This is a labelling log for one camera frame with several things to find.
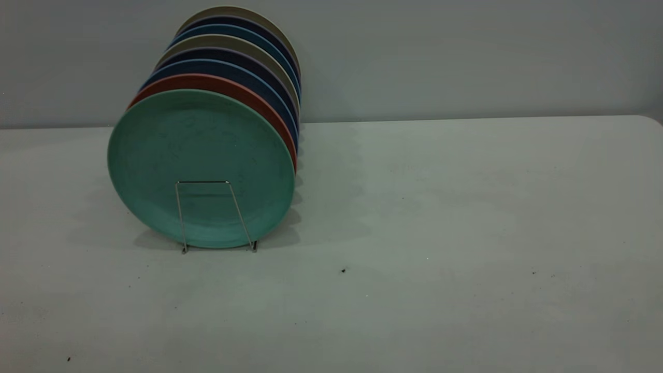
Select green round plate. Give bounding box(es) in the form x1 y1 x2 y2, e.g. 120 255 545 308
107 89 296 249

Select teal blue round plate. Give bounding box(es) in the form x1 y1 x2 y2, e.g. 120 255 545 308
170 24 301 97

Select pink round plate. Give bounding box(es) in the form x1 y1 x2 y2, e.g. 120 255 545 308
127 73 298 173

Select navy plate lilac rim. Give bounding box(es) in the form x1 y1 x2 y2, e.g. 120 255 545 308
179 15 301 78
154 47 300 125

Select metal wire plate rack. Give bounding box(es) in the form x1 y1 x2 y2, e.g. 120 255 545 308
175 180 258 254

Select beige round plate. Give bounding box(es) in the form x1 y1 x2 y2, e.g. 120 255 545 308
176 6 301 68
155 34 301 112

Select blue plate light-blue rim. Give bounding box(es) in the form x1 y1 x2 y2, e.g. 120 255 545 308
141 59 300 154

